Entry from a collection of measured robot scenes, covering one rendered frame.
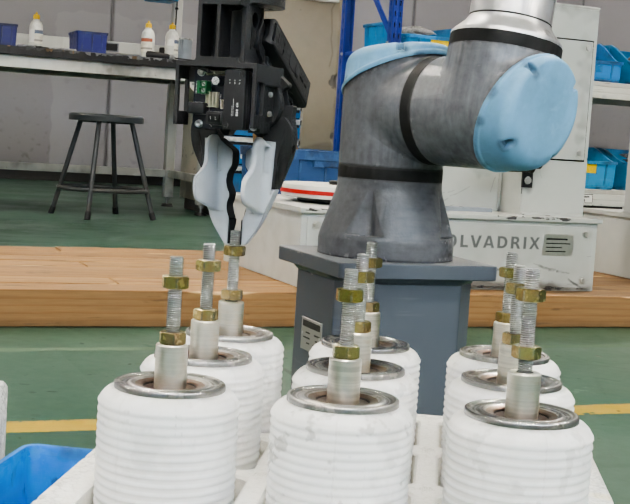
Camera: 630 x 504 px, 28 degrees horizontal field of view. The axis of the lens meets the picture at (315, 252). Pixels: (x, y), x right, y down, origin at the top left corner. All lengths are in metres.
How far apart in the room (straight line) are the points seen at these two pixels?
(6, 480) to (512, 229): 2.11
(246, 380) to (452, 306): 0.45
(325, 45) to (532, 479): 6.61
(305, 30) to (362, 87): 5.96
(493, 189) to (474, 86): 2.03
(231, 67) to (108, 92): 8.24
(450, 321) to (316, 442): 0.57
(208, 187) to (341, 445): 0.34
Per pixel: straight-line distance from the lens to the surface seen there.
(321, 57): 7.34
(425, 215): 1.35
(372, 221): 1.34
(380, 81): 1.34
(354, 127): 1.36
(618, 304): 3.23
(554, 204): 3.26
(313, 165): 5.36
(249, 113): 1.02
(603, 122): 9.50
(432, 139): 1.29
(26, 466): 1.23
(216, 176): 1.08
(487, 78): 1.25
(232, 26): 1.04
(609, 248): 3.78
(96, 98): 9.22
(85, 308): 2.67
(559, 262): 3.20
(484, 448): 0.81
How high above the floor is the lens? 0.43
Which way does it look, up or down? 5 degrees down
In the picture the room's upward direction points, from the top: 4 degrees clockwise
